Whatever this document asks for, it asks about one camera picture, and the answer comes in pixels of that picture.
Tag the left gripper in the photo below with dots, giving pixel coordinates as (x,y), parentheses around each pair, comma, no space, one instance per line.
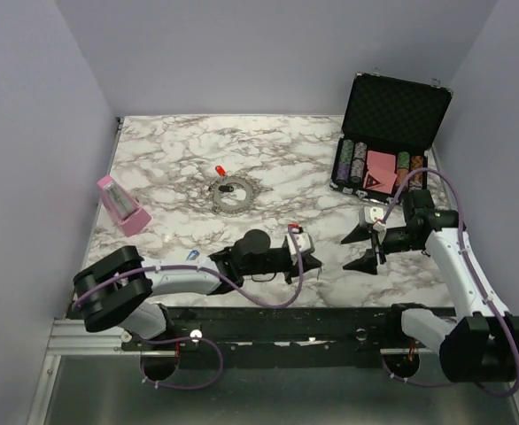
(310,263)

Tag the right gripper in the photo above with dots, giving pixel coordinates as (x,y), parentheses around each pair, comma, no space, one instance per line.
(367,263)

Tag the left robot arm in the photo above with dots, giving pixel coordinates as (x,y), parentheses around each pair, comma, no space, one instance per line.
(117,290)

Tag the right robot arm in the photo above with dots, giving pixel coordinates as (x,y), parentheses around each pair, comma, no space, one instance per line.
(482,344)

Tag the pink playing card deck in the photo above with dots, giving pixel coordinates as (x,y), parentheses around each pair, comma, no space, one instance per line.
(380,172)

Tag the black key fob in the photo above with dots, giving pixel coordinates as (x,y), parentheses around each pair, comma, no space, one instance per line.
(226,189)

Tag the red key tag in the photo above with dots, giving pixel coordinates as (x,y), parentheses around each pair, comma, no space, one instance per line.
(220,171)

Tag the black poker chip case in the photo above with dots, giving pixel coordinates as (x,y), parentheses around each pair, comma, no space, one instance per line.
(387,115)

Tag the pink metronome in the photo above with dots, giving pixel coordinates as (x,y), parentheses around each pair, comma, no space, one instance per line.
(126,213)

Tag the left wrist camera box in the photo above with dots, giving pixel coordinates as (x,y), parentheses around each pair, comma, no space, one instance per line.
(299,241)

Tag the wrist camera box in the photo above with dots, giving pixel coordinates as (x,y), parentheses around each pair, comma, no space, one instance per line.
(372,218)
(299,241)

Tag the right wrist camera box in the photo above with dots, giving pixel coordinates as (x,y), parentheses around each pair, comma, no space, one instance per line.
(372,218)

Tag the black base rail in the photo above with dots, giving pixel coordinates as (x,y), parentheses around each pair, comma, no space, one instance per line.
(209,338)

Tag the metal key ring disc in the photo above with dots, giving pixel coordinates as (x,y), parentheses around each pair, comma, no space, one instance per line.
(240,201)

